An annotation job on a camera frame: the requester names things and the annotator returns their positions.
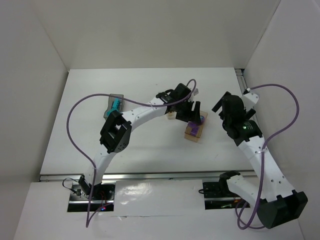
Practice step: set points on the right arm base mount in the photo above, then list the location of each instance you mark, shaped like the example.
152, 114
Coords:
217, 199

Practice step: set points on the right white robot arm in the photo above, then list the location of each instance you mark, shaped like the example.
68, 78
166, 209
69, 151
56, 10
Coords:
275, 201

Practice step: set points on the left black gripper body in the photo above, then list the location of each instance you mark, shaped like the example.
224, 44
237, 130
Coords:
186, 112

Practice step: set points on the large teal lego brick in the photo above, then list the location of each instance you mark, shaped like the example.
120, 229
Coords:
114, 105

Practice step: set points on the clear plastic container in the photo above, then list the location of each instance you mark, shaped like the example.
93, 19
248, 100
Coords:
171, 115

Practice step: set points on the purple printed lego piece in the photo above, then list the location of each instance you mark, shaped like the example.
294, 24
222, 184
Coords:
199, 122

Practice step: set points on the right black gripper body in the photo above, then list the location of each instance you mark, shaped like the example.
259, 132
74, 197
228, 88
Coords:
223, 102

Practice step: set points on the grey translucent container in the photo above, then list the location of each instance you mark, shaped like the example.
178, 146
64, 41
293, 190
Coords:
120, 96

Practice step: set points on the aluminium rail front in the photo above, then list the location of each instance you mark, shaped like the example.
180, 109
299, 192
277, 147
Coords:
139, 176

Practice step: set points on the purple lego brick stack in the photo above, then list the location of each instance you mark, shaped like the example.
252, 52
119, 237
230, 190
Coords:
194, 131

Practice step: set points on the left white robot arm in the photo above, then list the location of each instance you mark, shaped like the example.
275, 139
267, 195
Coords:
116, 131

